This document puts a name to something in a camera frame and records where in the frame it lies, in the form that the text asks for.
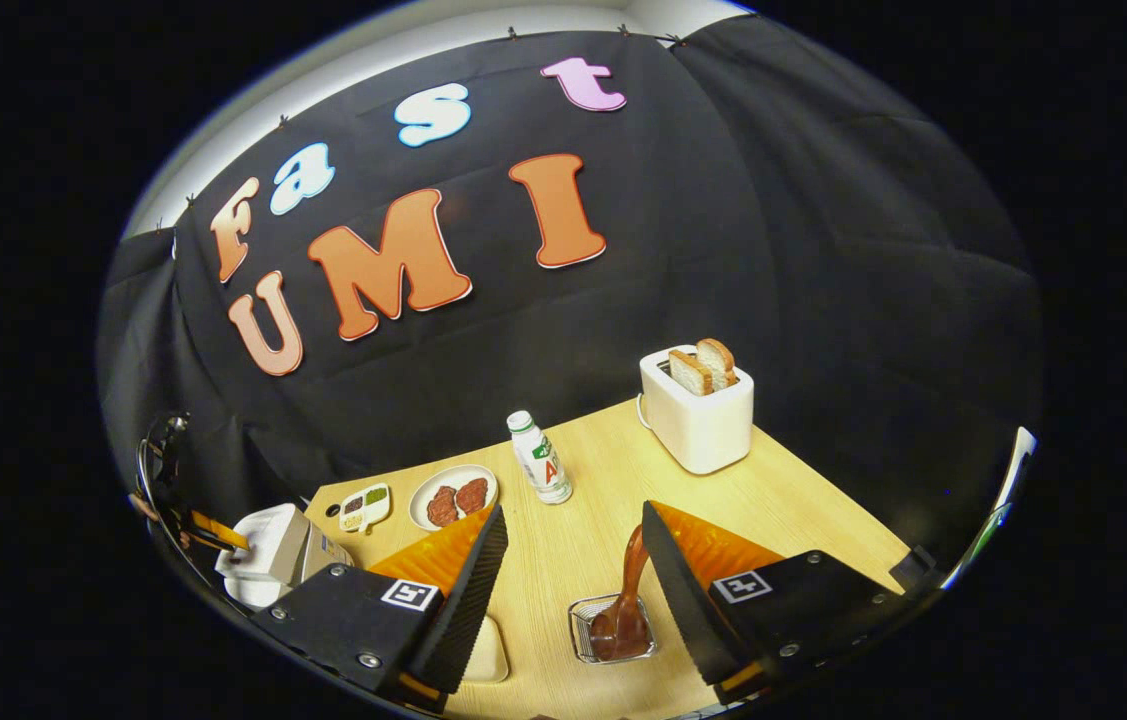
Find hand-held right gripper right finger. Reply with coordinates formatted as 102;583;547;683
641;500;909;704

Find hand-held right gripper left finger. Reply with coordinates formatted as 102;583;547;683
251;503;510;701

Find white rice cooker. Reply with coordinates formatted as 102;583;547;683
215;503;356;611

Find brown wooden spoon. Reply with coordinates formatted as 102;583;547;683
590;523;651;661

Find clear glass container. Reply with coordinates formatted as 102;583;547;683
458;612;511;686

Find white round plate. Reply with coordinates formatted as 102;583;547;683
409;464;500;532

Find white divided bean dish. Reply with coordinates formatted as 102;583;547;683
338;484;392;533

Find white drink bottle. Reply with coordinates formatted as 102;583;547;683
507;410;574;505

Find white toaster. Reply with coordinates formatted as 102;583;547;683
639;345;755;475

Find toasted bread slice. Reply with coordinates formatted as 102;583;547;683
668;349;715;396
695;338;737;391

